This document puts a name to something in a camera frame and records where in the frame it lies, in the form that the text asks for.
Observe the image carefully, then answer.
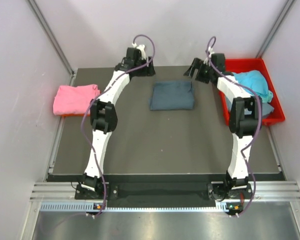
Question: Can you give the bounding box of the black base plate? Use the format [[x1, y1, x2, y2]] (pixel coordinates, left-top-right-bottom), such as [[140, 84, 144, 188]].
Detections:
[[46, 174, 252, 207]]

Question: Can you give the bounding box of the cyan t shirt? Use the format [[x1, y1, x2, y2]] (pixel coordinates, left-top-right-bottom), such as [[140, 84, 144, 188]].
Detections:
[[233, 70, 274, 103]]

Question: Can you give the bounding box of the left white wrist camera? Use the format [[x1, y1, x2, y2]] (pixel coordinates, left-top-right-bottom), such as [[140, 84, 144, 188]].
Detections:
[[132, 43, 147, 60]]

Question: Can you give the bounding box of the grey blue t shirt in bin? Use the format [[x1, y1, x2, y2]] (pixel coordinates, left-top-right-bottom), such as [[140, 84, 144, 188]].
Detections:
[[226, 100, 274, 119]]

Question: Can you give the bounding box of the aluminium frame rail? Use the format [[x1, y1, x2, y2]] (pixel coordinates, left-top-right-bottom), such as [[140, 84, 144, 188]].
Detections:
[[21, 181, 300, 240]]

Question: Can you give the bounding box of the pink folded t shirt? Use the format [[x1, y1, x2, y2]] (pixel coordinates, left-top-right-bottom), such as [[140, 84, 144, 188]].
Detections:
[[52, 84, 101, 116]]

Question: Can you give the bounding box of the grey slotted cable duct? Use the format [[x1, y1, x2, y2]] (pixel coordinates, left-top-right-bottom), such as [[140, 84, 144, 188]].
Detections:
[[40, 202, 240, 213]]

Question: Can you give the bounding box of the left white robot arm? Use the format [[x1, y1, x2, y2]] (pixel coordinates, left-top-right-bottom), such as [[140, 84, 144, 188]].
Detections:
[[75, 43, 155, 200]]

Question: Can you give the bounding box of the orange folded t shirt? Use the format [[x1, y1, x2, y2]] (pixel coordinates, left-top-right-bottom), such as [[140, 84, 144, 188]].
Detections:
[[60, 113, 90, 117]]

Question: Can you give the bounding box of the slate blue t shirt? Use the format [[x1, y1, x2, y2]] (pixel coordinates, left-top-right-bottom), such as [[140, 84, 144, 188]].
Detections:
[[148, 80, 195, 111]]

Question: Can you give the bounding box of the right corner aluminium post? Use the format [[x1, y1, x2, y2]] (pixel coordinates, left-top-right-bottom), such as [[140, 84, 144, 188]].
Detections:
[[255, 0, 296, 59]]

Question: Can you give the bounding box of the corner aluminium post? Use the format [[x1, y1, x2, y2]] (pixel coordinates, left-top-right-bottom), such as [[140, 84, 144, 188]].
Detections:
[[255, 0, 296, 59], [26, 0, 75, 76]]

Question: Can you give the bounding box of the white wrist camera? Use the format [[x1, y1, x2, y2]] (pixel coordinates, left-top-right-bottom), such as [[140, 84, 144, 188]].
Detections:
[[206, 46, 215, 58], [132, 43, 147, 60]]

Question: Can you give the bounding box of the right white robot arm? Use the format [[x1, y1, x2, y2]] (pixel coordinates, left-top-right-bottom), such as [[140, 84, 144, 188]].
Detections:
[[184, 53, 262, 202]]

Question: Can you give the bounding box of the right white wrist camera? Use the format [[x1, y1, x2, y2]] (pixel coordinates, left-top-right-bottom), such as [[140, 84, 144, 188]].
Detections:
[[206, 46, 215, 58]]

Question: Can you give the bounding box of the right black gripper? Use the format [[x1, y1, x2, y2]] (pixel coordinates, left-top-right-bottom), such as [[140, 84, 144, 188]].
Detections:
[[183, 58, 214, 84]]

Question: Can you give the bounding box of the left corner aluminium post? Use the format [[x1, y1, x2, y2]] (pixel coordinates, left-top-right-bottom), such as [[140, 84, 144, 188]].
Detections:
[[26, 0, 75, 76]]

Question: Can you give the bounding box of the red plastic bin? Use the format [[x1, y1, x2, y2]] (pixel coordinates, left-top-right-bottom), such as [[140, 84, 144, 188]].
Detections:
[[221, 57, 286, 127]]

